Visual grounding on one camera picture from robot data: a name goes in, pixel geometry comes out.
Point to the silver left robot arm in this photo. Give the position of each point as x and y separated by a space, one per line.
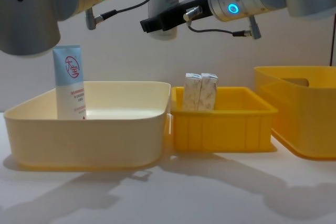
39 3

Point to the cream plastic bin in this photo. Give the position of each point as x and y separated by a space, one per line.
86 140

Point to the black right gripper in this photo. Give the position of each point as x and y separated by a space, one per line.
193 5

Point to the silver patterned carton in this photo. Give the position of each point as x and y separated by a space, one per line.
208 93
191 93

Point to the small yellow plastic crate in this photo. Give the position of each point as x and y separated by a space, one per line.
223 132

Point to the dark vertical post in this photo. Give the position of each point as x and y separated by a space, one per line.
333 40

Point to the blue and white tube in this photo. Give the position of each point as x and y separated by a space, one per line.
68 82

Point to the large yellow plastic bin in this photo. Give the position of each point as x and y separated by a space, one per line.
307 119

